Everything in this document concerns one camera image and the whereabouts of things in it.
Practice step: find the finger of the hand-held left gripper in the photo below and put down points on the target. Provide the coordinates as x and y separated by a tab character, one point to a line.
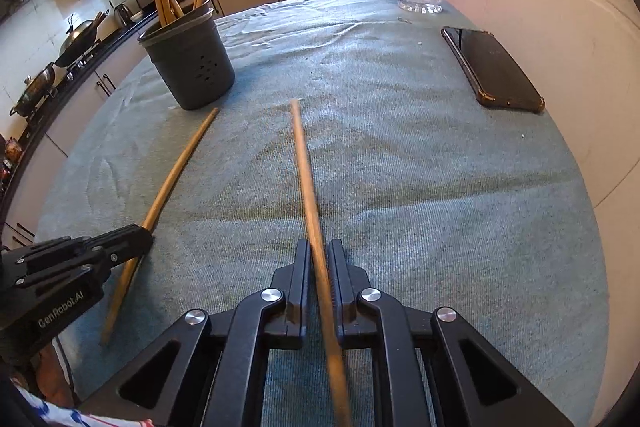
130	244

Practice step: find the black smartphone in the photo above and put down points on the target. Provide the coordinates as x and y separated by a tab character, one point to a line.
492	67

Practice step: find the dark kettle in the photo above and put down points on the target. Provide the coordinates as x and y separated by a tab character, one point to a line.
124	14

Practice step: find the grey-green table cloth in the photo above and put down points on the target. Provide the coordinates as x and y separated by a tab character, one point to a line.
425	207

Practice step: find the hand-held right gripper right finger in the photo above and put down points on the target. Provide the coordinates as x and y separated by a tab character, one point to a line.
336	269

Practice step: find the dark grey utensil holder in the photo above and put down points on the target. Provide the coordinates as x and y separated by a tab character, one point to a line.
195	67

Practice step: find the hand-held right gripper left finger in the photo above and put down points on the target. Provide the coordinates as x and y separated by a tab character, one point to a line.
305	269

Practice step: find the long wooden chopstick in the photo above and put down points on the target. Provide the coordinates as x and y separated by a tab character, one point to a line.
176	172
308	187

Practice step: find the person's left forearm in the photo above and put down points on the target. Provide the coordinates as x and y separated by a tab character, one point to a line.
55	377

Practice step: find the person's printed white clothing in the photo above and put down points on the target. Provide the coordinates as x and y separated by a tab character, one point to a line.
75	418

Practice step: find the metal cooking pot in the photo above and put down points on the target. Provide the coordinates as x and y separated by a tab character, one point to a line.
32	89

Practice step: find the dark metal wok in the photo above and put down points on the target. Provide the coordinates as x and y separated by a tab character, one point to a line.
75	39

